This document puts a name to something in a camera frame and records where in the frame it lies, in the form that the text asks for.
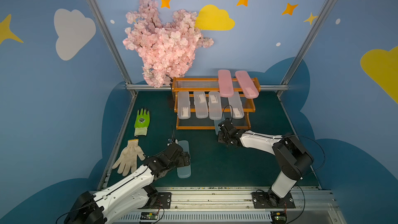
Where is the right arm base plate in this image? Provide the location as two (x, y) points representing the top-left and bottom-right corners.
(251, 191), (295, 209)

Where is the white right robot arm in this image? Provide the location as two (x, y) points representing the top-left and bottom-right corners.
(218, 118), (314, 205)

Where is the white cotton glove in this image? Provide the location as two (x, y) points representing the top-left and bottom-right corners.
(112, 139), (146, 176)

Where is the right controller board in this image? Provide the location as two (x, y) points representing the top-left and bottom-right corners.
(271, 212), (287, 224)

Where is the pink pencil case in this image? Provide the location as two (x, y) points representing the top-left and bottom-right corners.
(235, 71), (259, 99)
(218, 69), (234, 97)

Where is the green work glove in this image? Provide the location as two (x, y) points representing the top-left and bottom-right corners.
(134, 108), (150, 136)

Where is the pink cherry blossom tree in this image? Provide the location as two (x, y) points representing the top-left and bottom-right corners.
(123, 0), (214, 88)

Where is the clear pencil case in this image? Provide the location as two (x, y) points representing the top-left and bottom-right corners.
(193, 91), (208, 119)
(177, 91), (191, 120)
(208, 91), (222, 120)
(228, 91), (244, 119)

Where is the left controller board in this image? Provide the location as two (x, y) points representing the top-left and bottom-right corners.
(140, 212), (159, 222)

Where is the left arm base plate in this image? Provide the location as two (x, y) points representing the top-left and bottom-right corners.
(142, 192), (172, 209)

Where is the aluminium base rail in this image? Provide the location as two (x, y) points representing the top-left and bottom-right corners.
(117, 187), (346, 224)

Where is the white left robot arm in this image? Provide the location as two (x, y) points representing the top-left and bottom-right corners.
(64, 141), (190, 224)

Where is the blue pencil case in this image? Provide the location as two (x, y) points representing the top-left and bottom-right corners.
(177, 141), (191, 179)
(214, 115), (225, 135)

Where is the controller board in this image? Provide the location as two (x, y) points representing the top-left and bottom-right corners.
(271, 212), (287, 224)
(140, 212), (159, 222)

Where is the orange three-tier shelf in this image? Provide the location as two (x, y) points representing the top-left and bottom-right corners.
(171, 78), (256, 130)

